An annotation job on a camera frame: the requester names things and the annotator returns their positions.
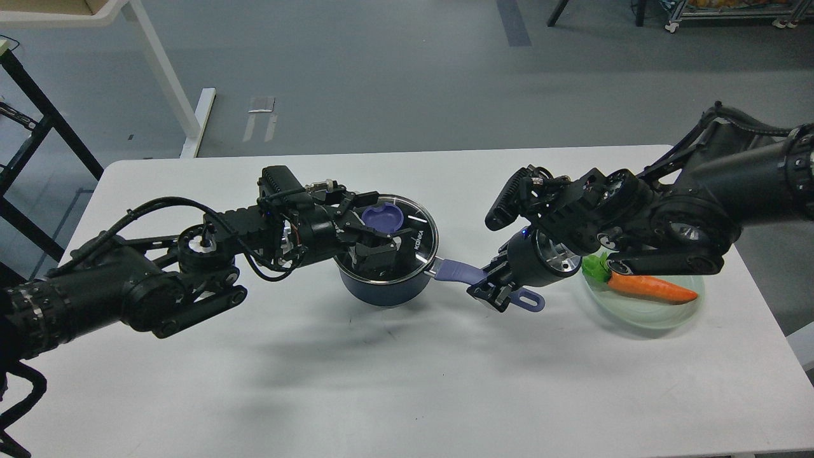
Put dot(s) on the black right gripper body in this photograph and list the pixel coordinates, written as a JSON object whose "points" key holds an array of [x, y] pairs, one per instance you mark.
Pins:
{"points": [[536, 260]]}

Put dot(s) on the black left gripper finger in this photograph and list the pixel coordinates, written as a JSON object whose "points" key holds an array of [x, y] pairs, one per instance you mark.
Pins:
{"points": [[382, 259], [347, 222]]}

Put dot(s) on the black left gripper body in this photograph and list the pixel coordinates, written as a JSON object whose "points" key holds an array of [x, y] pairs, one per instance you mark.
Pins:
{"points": [[317, 231]]}

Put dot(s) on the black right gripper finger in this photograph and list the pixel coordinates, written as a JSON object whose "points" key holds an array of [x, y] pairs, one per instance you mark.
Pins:
{"points": [[495, 296], [498, 271]]}

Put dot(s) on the glass lid purple knob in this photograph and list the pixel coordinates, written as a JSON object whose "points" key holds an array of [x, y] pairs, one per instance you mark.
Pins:
{"points": [[395, 213]]}

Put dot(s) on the dark blue saucepan purple handle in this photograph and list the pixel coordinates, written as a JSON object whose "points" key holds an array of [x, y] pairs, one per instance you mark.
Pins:
{"points": [[390, 295]]}

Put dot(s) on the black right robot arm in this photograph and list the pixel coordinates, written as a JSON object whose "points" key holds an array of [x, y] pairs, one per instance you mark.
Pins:
{"points": [[678, 216]]}

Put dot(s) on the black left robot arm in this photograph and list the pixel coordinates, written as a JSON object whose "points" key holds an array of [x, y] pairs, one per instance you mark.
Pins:
{"points": [[169, 264]]}

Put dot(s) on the orange toy carrot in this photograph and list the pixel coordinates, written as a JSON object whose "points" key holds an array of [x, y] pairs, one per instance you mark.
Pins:
{"points": [[637, 286]]}

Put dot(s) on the translucent green plate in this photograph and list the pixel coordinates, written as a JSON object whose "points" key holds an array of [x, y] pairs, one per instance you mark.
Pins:
{"points": [[647, 314]]}

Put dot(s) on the black chair leg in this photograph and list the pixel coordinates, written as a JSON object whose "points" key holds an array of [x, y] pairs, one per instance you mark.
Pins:
{"points": [[599, 12]]}

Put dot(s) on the black metal rack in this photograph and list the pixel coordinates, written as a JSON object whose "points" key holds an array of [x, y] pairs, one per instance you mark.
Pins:
{"points": [[50, 121]]}

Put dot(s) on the metal wheeled cart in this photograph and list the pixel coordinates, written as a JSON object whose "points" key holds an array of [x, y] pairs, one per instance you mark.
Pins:
{"points": [[782, 14]]}

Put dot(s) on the white table frame leg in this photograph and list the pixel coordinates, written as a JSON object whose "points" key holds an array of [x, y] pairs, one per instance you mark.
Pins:
{"points": [[88, 14]]}

